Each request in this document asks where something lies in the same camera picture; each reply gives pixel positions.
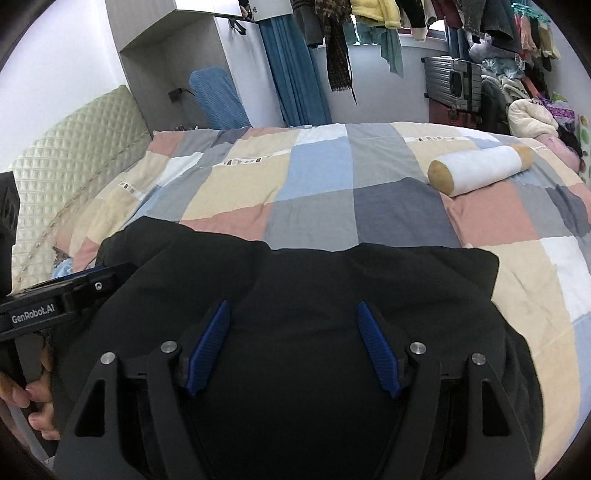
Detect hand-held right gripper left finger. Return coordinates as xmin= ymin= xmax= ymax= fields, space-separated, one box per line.
xmin=55 ymin=300 xmax=232 ymax=480

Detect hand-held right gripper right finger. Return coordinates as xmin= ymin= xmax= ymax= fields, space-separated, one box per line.
xmin=355 ymin=301 xmax=537 ymax=480

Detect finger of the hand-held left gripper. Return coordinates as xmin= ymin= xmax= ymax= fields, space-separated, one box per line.
xmin=58 ymin=262 xmax=138 ymax=318

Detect black puffer jacket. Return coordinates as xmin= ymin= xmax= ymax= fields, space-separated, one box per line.
xmin=44 ymin=216 xmax=543 ymax=480

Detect pile of mixed clothes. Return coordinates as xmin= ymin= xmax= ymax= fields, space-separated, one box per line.
xmin=480 ymin=41 xmax=578 ymax=139

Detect person's left hand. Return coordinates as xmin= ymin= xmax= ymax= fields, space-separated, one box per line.
xmin=0 ymin=342 xmax=62 ymax=442

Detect cream quilted headboard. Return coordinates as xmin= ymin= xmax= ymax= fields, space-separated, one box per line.
xmin=9 ymin=84 xmax=153 ymax=296

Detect patchwork checked quilt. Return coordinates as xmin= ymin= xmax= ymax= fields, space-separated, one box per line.
xmin=51 ymin=121 xmax=591 ymax=467

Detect white bolster pillow tan ends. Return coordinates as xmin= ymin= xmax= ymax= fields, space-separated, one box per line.
xmin=427 ymin=144 xmax=534 ymax=198

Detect blue ribbed cushion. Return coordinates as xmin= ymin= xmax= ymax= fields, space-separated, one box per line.
xmin=189 ymin=67 xmax=252 ymax=129

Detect red-brown suitcase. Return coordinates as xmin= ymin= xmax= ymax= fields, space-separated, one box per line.
xmin=429 ymin=95 xmax=484 ymax=130

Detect grey wardrobe cabinet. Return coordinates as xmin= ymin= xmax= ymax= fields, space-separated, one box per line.
xmin=105 ymin=0 xmax=287 ymax=134

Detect pink cloth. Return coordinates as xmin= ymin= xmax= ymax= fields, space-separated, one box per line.
xmin=536 ymin=133 xmax=585 ymax=174

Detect silver ribbed suitcase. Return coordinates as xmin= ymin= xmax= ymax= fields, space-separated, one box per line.
xmin=421 ymin=55 xmax=483 ymax=112

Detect cream fleece blanket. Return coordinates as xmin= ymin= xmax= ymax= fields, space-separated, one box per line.
xmin=508 ymin=98 xmax=560 ymax=139

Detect blue curtain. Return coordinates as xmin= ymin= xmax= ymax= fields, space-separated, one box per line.
xmin=259 ymin=16 xmax=333 ymax=126

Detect green dotted panel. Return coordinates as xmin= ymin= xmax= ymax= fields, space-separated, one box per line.
xmin=575 ymin=111 xmax=591 ymax=185

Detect hanging teal cloth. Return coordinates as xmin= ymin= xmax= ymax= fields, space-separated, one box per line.
xmin=355 ymin=21 xmax=405 ymax=78

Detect brown houndstooth scarf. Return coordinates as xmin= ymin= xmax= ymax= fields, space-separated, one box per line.
xmin=314 ymin=0 xmax=358 ymax=104

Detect hanging black coat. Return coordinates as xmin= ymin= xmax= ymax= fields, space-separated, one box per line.
xmin=291 ymin=0 xmax=325 ymax=47

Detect hanging yellow fleece jacket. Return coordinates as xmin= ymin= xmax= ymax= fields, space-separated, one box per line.
xmin=349 ymin=0 xmax=400 ymax=29

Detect hanging black jacket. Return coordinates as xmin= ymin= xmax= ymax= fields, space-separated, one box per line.
xmin=397 ymin=0 xmax=429 ymax=31

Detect hanging maroon garment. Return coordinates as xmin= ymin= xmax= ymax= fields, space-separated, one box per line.
xmin=431 ymin=0 xmax=462 ymax=28

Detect hanging grey denim jacket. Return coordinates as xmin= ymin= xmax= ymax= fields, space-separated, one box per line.
xmin=455 ymin=0 xmax=523 ymax=54

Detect green clip hanger with socks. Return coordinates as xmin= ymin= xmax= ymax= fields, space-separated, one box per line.
xmin=510 ymin=0 xmax=562 ymax=71

